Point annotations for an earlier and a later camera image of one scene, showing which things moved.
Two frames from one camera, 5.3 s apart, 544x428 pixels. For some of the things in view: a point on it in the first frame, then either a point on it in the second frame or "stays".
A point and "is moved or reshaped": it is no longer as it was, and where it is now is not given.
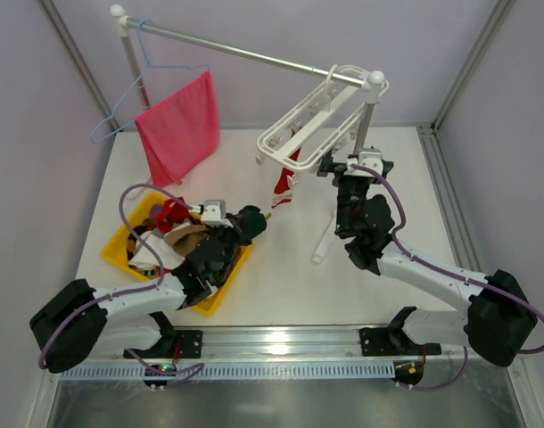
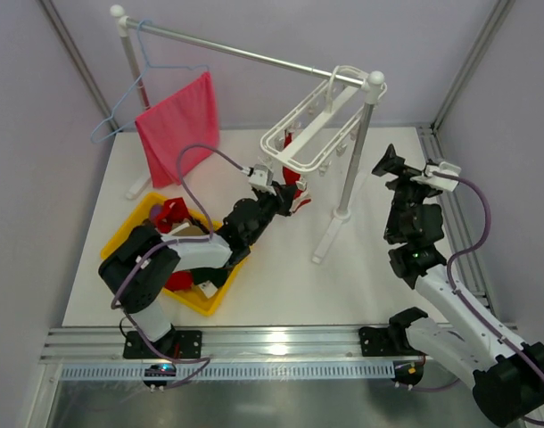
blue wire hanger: (135, 86) stays
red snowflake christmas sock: (283, 191) is moved or reshaped
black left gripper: (235, 224) to (280, 198)
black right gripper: (343, 179) to (406, 174)
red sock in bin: (172, 213) stays
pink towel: (179, 130) stays
